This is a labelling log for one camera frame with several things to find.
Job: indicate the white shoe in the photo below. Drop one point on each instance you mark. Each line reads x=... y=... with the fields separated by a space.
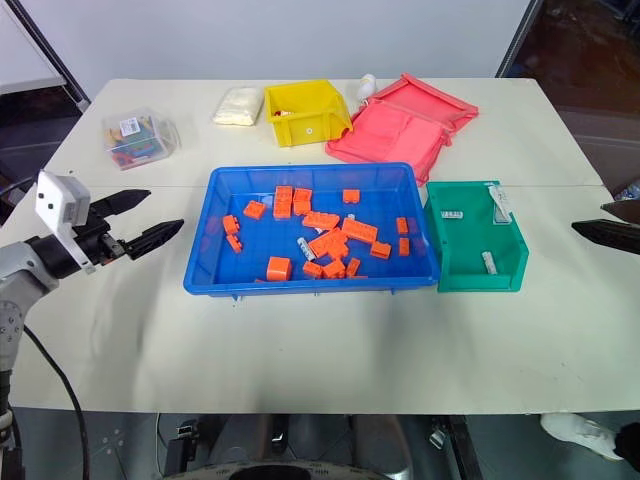
x=580 y=434

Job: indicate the grey metal frame post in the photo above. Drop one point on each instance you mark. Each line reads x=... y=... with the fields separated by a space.
x=517 y=37

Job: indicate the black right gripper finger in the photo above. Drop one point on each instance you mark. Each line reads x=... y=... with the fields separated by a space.
x=610 y=237
x=625 y=211

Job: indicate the pink plastic trays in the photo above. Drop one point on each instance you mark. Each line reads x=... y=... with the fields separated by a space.
x=385 y=140

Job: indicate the green plastic bin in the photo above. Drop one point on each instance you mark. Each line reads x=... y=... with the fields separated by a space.
x=465 y=245

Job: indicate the large orange building block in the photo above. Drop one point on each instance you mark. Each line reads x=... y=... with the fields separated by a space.
x=328 y=243

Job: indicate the white board panel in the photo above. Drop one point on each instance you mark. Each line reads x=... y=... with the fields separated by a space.
x=25 y=55

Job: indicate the small orange building block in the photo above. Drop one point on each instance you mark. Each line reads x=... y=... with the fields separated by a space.
x=402 y=225
x=353 y=267
x=350 y=196
x=404 y=246

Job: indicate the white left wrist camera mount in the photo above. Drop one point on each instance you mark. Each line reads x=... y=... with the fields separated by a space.
x=57 y=200

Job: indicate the black table leg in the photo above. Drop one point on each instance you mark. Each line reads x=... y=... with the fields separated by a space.
x=465 y=445

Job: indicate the clear box of coloured pieces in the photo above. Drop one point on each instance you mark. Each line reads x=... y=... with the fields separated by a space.
x=137 y=140

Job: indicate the white plastic bottle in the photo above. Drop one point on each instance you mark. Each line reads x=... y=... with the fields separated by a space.
x=366 y=87

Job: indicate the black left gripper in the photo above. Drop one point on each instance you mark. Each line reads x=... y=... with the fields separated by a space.
x=95 y=237

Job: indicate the white plastic bag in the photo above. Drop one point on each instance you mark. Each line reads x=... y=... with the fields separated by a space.
x=237 y=107

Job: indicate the long orange building block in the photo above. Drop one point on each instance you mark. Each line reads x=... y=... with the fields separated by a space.
x=360 y=230
x=321 y=220

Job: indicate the tall orange building block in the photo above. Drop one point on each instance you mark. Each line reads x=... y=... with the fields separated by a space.
x=283 y=202

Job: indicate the rounded orange building block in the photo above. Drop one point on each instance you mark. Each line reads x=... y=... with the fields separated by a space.
x=278 y=269

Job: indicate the pink fabric box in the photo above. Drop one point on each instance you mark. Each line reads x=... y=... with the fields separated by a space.
x=430 y=100

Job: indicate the yellow plastic bin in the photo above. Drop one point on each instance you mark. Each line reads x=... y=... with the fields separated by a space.
x=305 y=127

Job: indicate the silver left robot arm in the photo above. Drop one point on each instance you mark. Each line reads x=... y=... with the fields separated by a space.
x=20 y=270

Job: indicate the blue plastic tray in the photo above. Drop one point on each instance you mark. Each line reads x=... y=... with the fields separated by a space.
x=260 y=270

